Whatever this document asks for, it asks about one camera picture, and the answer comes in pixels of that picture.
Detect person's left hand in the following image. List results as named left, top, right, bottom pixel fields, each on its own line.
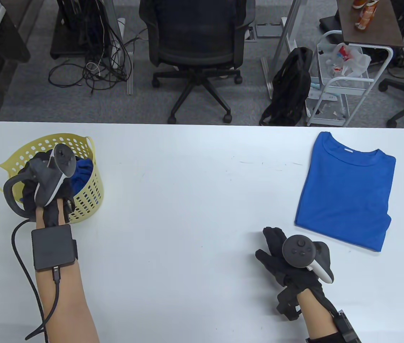
left=21, top=152, right=77, bottom=229

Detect person's right hand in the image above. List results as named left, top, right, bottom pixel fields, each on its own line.
left=255, top=226, right=323, bottom=292

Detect yellow perforated laundry basket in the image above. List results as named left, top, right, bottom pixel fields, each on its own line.
left=0, top=133, right=105, bottom=225

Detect blue cloth clothes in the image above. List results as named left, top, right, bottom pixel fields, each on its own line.
left=70, top=158, right=94, bottom=193

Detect blue t-shirt clothes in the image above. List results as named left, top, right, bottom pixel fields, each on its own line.
left=294, top=131, right=396, bottom=253

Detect black forearm sensor box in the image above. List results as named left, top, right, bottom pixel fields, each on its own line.
left=305, top=311, right=361, bottom=343
left=31, top=224, right=78, bottom=271

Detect person's right forearm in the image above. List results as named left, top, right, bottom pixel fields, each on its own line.
left=297, top=288, right=342, bottom=343

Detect person's left forearm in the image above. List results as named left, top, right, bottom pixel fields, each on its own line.
left=35, top=207, right=99, bottom=343

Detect grey tracking controller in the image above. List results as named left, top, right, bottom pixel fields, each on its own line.
left=4, top=143, right=78, bottom=218
left=282, top=234, right=335, bottom=284

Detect grey metal desk leg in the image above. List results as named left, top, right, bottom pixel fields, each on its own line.
left=111, top=0, right=134, bottom=95
left=261, top=0, right=302, bottom=99

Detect black computer cabinet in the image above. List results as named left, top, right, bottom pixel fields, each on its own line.
left=50, top=0, right=113, bottom=59

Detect black backpack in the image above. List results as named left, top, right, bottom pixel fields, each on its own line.
left=259, top=46, right=313, bottom=126

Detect white utility cart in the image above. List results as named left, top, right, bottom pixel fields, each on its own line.
left=306, top=30, right=394, bottom=127

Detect white plastic bag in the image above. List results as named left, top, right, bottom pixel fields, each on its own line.
left=325, top=42, right=371, bottom=77

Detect black mesh office chair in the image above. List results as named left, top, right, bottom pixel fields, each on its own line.
left=139, top=0, right=257, bottom=124

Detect grey floor socket box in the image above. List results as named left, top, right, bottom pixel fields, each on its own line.
left=256, top=23, right=283, bottom=38

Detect black flat stand base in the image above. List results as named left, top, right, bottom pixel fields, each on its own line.
left=319, top=16, right=343, bottom=32

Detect brown side table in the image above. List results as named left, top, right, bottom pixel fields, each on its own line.
left=337, top=0, right=404, bottom=48

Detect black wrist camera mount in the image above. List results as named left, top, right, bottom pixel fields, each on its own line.
left=276, top=284, right=306, bottom=321

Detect black cable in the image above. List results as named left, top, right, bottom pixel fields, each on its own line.
left=12, top=219, right=61, bottom=340

